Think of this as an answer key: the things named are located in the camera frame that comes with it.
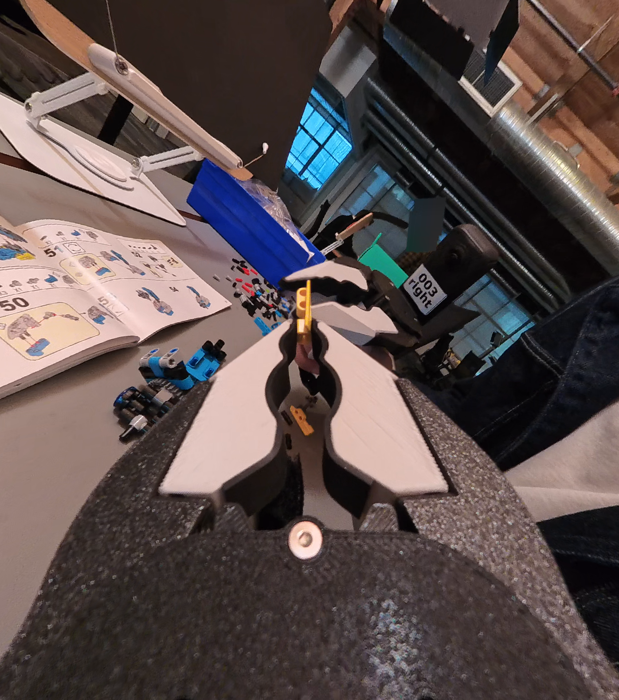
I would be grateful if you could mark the teal plastic case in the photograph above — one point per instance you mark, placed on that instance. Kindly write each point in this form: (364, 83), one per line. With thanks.
(383, 260)

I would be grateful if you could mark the large paned window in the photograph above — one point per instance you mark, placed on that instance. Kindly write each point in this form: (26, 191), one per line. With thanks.
(317, 142)

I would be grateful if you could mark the black divider panel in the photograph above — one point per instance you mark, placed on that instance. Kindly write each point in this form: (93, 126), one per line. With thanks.
(205, 82)

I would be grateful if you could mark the person's right hand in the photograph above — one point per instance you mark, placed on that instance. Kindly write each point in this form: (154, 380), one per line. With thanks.
(309, 362)

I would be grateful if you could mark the blue tracked toy assembly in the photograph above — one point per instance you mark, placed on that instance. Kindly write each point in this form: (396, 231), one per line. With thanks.
(159, 377)

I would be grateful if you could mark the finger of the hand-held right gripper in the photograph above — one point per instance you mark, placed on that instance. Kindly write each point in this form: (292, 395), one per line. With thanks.
(325, 272)
(358, 325)

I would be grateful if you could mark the dark hanging ceiling panel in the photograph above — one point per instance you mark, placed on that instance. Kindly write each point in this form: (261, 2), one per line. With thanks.
(440, 38)

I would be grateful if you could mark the silver ventilation duct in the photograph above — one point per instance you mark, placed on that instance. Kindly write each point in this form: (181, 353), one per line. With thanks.
(560, 180)

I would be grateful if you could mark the crumpled clear plastic wrappers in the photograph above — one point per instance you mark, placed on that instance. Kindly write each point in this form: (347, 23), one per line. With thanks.
(274, 205)

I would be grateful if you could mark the person's white shirt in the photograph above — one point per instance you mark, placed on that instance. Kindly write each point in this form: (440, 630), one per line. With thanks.
(588, 454)

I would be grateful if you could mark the white vent grille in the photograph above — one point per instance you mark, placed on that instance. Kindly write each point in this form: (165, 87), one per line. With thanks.
(492, 82)

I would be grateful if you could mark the grey desk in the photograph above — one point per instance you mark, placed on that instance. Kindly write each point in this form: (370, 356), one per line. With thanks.
(41, 492)

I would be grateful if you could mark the blue plastic bin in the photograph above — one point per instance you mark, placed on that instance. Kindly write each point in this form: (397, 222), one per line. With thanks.
(243, 219)

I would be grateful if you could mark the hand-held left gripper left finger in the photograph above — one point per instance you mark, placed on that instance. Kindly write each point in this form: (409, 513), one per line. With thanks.
(222, 426)

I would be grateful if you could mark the yellow building piece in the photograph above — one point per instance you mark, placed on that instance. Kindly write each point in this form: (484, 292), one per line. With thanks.
(304, 298)
(303, 421)

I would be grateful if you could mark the dark grey connector piece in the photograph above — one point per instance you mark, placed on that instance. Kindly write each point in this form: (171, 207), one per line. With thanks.
(309, 402)

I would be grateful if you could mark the pile of small building pieces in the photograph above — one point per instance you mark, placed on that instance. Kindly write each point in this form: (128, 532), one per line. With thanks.
(257, 298)

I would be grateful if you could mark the white folding book stand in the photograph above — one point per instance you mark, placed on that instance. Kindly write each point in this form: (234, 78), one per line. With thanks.
(25, 131)

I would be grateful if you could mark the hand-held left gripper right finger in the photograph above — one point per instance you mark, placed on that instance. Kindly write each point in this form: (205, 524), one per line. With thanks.
(386, 426)

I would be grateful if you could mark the open instruction booklet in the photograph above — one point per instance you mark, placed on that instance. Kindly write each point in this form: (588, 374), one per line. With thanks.
(69, 284)

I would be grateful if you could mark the person's right forearm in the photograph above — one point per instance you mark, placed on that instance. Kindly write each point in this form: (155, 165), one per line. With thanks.
(478, 404)

